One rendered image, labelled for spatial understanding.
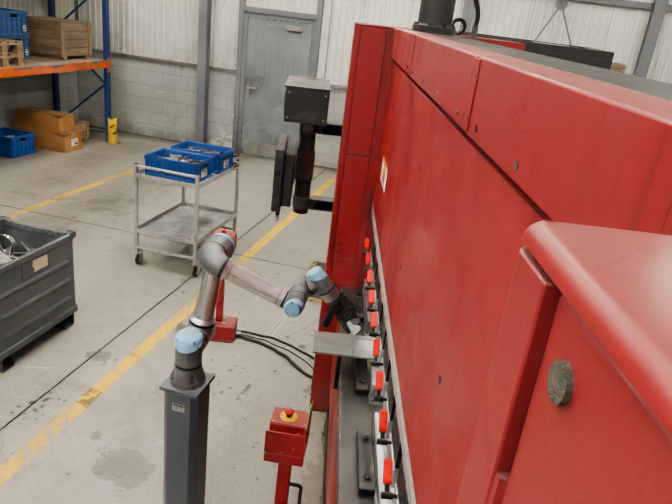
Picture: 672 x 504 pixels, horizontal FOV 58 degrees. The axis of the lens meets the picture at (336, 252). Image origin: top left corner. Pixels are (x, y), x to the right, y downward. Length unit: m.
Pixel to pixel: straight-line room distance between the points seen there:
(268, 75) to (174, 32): 1.66
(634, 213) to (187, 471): 2.62
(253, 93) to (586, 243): 9.71
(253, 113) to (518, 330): 9.74
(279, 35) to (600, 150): 9.11
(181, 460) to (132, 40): 8.58
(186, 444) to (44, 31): 7.72
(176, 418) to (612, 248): 2.70
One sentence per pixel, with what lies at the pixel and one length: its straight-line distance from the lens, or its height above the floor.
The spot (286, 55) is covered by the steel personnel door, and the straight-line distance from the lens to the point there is 9.62.
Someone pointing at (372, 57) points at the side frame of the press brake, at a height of 2.15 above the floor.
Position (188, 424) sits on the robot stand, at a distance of 2.81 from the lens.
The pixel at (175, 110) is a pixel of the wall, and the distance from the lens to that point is 10.51.
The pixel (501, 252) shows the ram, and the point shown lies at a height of 2.05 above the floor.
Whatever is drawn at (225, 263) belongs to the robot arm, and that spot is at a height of 1.37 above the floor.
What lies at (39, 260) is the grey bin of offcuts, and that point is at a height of 0.63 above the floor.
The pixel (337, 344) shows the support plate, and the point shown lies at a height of 1.00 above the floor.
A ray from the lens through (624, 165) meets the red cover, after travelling 0.57.
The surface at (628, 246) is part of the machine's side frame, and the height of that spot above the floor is 2.30.
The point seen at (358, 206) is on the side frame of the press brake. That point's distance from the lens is 3.32.
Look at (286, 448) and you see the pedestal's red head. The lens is 2.50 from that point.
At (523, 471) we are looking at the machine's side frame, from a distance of 0.17.
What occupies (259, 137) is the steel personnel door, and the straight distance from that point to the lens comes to 9.91.
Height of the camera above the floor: 2.35
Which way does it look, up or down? 22 degrees down
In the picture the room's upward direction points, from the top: 7 degrees clockwise
